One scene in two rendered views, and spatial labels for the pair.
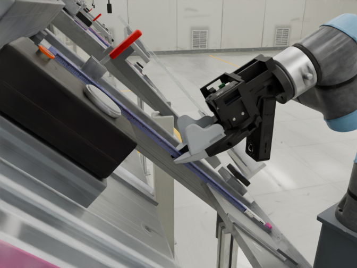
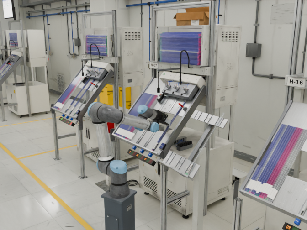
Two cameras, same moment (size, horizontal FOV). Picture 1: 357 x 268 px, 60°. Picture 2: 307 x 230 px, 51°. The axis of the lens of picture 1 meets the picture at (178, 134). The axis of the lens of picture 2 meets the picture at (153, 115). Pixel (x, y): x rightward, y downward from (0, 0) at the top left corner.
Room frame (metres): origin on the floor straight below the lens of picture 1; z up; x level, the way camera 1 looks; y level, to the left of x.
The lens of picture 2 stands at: (2.75, -1.17, 1.65)
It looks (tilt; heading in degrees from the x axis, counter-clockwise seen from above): 14 degrees down; 156
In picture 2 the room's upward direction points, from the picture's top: straight up
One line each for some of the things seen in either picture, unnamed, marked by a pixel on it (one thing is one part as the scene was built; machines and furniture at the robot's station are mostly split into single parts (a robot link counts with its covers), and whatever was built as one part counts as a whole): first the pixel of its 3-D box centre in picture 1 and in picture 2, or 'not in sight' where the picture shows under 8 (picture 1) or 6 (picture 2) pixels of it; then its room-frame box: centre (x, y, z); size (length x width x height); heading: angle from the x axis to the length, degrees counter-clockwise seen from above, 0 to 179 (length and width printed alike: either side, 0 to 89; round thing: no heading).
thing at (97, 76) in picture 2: not in sight; (97, 112); (-1.24, -0.18, 0.66); 1.01 x 0.73 x 1.31; 105
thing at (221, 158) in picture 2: not in sight; (184, 168); (0.10, 0.36, 0.31); 0.70 x 0.65 x 0.62; 15
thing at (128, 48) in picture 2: not in sight; (109, 88); (-1.31, 0.01, 0.95); 1.35 x 0.82 x 1.90; 105
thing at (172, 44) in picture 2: not in sight; (182, 47); (0.19, 0.26, 1.52); 0.51 x 0.13 x 0.27; 15
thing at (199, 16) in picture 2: not in sight; (198, 14); (0.01, 0.52, 1.82); 0.68 x 0.30 x 0.20; 15
